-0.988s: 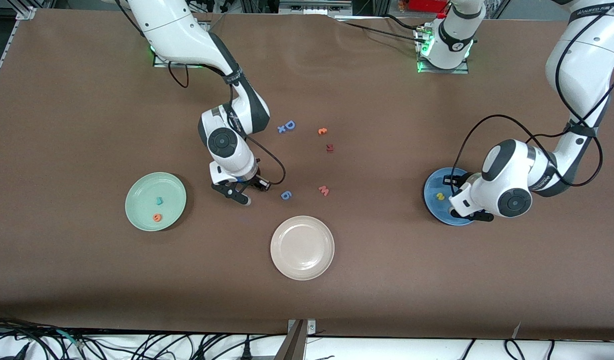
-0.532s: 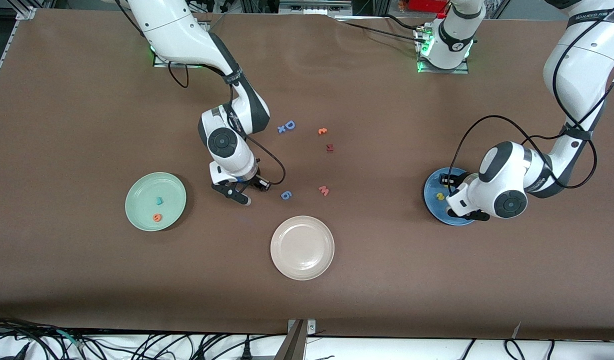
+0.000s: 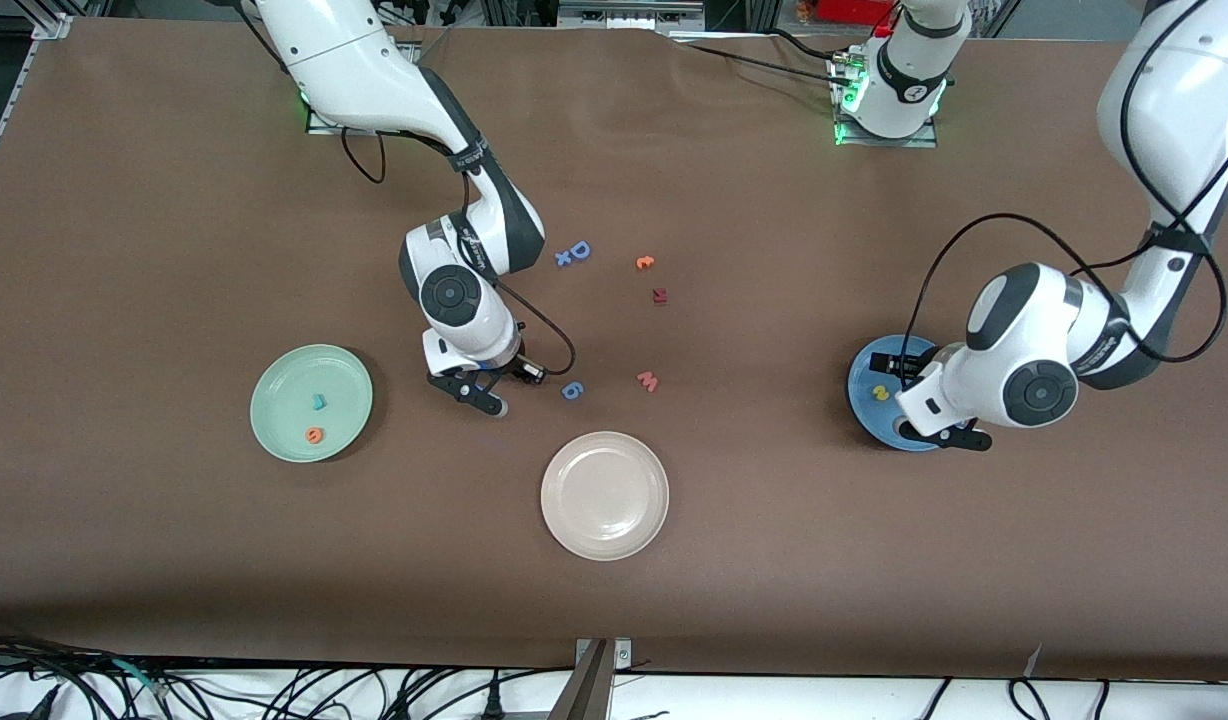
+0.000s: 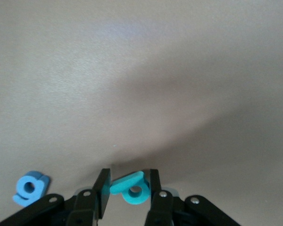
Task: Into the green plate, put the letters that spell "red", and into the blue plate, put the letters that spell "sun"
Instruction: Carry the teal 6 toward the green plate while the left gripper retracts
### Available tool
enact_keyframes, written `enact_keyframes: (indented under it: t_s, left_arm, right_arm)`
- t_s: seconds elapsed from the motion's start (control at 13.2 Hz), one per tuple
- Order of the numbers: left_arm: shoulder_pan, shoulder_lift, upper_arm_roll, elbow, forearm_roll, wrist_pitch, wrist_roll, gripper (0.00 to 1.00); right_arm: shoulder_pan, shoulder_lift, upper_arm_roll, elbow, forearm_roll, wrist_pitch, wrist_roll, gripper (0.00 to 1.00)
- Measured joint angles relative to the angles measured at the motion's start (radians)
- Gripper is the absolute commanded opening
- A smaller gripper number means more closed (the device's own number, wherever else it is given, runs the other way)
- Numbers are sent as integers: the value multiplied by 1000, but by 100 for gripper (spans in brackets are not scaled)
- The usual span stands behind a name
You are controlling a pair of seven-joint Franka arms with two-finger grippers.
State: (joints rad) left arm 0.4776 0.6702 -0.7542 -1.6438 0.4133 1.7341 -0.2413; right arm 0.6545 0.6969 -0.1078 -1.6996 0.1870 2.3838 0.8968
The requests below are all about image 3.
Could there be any blue plate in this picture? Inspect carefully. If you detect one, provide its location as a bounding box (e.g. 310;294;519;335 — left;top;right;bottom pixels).
847;335;943;452

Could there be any beige plate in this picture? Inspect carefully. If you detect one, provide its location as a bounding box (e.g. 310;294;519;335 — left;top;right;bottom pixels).
540;431;670;562

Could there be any pale green plate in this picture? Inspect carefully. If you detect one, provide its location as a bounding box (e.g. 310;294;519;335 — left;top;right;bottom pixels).
250;344;374;464

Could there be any red box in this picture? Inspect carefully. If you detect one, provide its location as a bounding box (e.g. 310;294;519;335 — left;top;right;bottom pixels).
817;0;897;27

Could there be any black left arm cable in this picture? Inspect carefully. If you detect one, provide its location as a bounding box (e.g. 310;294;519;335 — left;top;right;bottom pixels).
902;0;1228;391

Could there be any metal table edge bracket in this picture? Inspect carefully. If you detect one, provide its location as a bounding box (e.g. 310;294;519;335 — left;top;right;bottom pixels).
574;637;634;720

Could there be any black cable on table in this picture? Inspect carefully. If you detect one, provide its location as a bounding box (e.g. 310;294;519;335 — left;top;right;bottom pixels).
667;38;857;89
767;28;855;63

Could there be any black looped floor cable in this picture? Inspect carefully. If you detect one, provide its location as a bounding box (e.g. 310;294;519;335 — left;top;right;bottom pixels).
1007;677;1053;720

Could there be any teal cable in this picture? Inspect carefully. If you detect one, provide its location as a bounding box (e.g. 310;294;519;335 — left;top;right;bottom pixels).
112;658;172;698

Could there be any aluminium table rail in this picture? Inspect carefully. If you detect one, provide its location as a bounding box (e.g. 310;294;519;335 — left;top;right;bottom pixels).
0;14;71;196

